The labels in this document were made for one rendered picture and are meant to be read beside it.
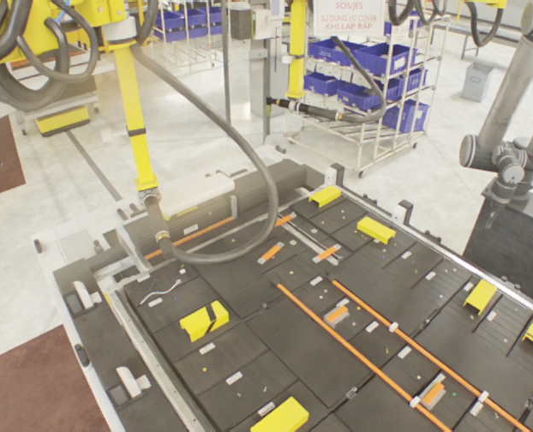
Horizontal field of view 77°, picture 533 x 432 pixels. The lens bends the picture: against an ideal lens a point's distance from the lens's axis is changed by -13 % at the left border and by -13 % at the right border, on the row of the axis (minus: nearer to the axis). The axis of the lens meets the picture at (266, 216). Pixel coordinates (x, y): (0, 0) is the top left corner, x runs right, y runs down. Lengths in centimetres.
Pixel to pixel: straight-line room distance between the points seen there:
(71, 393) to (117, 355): 110
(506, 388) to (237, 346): 89
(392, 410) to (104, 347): 104
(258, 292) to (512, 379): 93
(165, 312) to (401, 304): 86
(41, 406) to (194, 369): 152
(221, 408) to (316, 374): 31
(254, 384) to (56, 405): 160
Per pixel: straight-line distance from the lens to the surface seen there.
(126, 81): 118
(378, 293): 147
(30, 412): 263
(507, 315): 162
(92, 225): 221
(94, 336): 159
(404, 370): 130
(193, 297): 144
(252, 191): 177
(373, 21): 191
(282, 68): 538
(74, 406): 252
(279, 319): 134
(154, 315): 141
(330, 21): 188
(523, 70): 201
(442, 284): 160
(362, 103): 390
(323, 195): 189
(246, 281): 146
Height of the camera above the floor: 207
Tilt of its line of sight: 37 degrees down
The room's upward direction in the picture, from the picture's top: straight up
